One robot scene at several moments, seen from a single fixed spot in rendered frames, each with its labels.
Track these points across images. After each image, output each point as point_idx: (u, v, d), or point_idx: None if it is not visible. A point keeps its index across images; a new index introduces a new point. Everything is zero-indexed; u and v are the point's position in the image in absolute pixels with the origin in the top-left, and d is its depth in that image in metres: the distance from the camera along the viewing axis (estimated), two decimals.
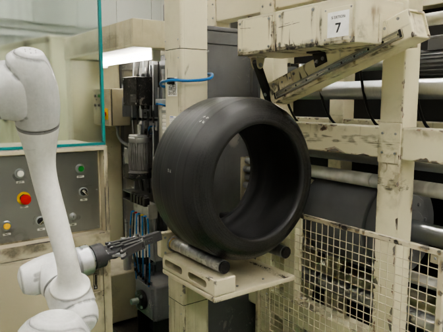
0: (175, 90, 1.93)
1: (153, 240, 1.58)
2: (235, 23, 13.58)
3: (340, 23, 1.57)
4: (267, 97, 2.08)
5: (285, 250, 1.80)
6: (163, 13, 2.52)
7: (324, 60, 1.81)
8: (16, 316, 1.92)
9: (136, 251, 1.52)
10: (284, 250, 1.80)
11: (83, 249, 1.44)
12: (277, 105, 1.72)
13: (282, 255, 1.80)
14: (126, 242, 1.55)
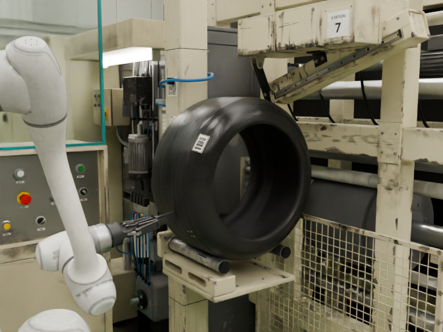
0: (175, 90, 1.93)
1: (167, 220, 1.60)
2: (235, 23, 13.58)
3: (340, 23, 1.57)
4: (267, 97, 2.08)
5: (284, 251, 1.80)
6: (163, 13, 2.52)
7: (324, 60, 1.81)
8: (16, 316, 1.92)
9: (150, 230, 1.54)
10: (283, 252, 1.80)
11: (99, 227, 1.47)
12: (196, 149, 1.54)
13: (283, 257, 1.81)
14: (140, 221, 1.57)
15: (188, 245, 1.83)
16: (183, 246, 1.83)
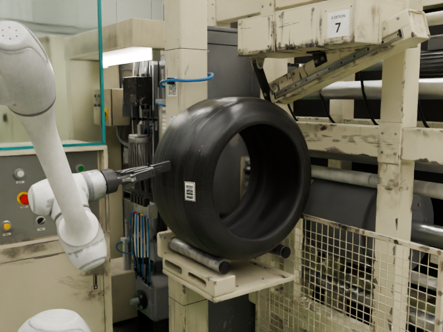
0: (175, 90, 1.93)
1: (163, 168, 1.57)
2: (235, 23, 13.58)
3: (340, 23, 1.57)
4: (267, 97, 2.08)
5: (287, 249, 1.81)
6: (163, 13, 2.52)
7: (324, 60, 1.81)
8: (16, 316, 1.92)
9: (146, 177, 1.51)
10: (286, 248, 1.81)
11: (93, 172, 1.44)
12: (189, 198, 1.54)
13: (282, 251, 1.80)
14: (136, 169, 1.54)
15: (184, 251, 1.82)
16: (182, 253, 1.84)
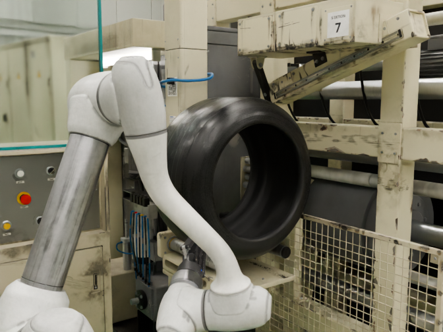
0: (175, 90, 1.93)
1: None
2: (235, 23, 13.58)
3: (340, 23, 1.57)
4: (267, 97, 2.08)
5: (286, 249, 1.81)
6: (163, 13, 2.52)
7: (324, 60, 1.81)
8: None
9: (191, 239, 1.47)
10: (285, 249, 1.80)
11: None
12: None
13: (282, 252, 1.80)
14: None
15: (184, 253, 1.82)
16: (183, 255, 1.84)
